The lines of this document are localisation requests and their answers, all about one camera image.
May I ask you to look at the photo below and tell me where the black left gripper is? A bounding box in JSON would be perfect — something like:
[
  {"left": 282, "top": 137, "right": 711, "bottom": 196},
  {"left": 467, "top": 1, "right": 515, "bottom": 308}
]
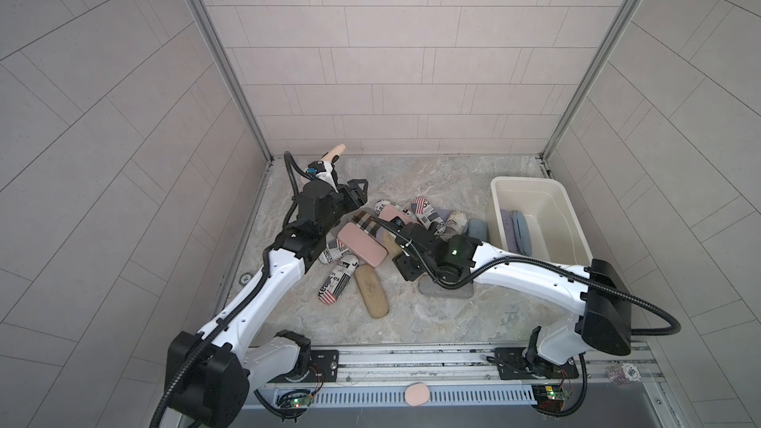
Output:
[{"left": 314, "top": 176, "right": 366, "bottom": 237}]

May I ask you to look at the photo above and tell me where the tan fabric glasses case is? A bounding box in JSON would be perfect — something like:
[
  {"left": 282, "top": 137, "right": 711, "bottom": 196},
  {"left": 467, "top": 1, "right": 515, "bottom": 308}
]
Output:
[{"left": 382, "top": 231, "right": 402, "bottom": 260}]

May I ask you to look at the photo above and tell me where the purple fabric glasses case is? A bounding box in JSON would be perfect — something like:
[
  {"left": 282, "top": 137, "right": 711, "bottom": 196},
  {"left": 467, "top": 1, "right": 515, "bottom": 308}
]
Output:
[{"left": 501, "top": 209, "right": 518, "bottom": 254}]

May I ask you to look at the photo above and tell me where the blue fabric glasses case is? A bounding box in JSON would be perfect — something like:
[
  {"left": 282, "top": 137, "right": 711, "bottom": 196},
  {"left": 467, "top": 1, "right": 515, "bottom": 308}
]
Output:
[{"left": 512, "top": 210, "right": 533, "bottom": 257}]

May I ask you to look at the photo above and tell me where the cream plastic storage box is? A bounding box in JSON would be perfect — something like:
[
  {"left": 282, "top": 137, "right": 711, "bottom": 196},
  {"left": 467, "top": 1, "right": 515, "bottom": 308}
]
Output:
[{"left": 487, "top": 176, "right": 593, "bottom": 267}]

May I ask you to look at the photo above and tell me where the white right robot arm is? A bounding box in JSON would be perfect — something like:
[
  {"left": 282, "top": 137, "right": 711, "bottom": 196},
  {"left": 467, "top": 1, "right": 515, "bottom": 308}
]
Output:
[{"left": 388, "top": 224, "right": 682, "bottom": 366}]

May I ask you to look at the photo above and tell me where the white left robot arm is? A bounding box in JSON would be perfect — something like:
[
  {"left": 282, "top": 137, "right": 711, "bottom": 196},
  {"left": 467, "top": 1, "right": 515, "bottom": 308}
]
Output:
[{"left": 150, "top": 180, "right": 369, "bottom": 427}]

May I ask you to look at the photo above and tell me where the dark grey glasses case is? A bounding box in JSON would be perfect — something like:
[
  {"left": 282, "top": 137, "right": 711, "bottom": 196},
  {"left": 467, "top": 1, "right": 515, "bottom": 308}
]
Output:
[{"left": 418, "top": 275, "right": 475, "bottom": 299}]

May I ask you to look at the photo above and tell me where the map print glasses case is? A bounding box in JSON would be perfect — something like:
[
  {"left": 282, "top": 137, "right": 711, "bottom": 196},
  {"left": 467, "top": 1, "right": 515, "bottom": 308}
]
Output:
[{"left": 441, "top": 211, "right": 469, "bottom": 241}]

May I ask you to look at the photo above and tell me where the brown plaid glasses case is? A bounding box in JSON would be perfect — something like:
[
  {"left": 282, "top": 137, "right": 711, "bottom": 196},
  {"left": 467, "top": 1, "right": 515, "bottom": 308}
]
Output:
[{"left": 351, "top": 210, "right": 384, "bottom": 242}]

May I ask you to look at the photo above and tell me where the pink glasses case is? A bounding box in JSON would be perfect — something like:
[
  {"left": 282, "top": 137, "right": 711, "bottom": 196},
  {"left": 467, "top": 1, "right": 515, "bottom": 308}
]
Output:
[
  {"left": 337, "top": 222, "right": 388, "bottom": 268},
  {"left": 379, "top": 205, "right": 413, "bottom": 228}
]

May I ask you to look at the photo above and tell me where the beige microphone head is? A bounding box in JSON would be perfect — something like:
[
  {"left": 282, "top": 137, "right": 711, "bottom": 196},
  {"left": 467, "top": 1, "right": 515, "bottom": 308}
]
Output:
[{"left": 305, "top": 144, "right": 346, "bottom": 180}]

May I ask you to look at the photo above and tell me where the left circuit board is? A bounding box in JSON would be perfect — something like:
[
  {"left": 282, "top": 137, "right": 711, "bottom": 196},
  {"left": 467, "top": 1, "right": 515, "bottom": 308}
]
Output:
[{"left": 277, "top": 390, "right": 314, "bottom": 410}]

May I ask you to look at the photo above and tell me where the circuit board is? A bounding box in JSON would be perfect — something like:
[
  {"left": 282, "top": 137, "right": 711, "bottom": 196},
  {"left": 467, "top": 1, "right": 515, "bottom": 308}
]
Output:
[
  {"left": 277, "top": 390, "right": 314, "bottom": 410},
  {"left": 531, "top": 384, "right": 569, "bottom": 413}
]

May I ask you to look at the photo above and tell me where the right circuit board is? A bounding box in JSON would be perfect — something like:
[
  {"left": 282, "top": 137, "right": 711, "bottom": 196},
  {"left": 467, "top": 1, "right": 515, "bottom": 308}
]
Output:
[{"left": 531, "top": 384, "right": 569, "bottom": 413}]

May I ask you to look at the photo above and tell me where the small patterned roll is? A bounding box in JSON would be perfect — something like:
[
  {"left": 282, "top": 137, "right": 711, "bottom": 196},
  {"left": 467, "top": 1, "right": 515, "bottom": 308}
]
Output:
[{"left": 606, "top": 363, "right": 642, "bottom": 386}]

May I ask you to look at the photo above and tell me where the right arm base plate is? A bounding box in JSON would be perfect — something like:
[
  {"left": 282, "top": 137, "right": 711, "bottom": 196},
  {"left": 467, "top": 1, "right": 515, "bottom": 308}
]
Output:
[{"left": 487, "top": 348, "right": 580, "bottom": 380}]

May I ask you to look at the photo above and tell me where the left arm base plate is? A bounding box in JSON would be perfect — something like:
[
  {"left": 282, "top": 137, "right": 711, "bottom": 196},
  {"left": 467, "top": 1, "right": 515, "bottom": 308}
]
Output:
[{"left": 270, "top": 350, "right": 340, "bottom": 384}]

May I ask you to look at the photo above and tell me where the aluminium rail frame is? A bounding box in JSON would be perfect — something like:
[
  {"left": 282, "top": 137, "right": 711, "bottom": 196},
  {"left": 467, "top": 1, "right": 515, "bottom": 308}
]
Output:
[{"left": 249, "top": 341, "right": 667, "bottom": 394}]

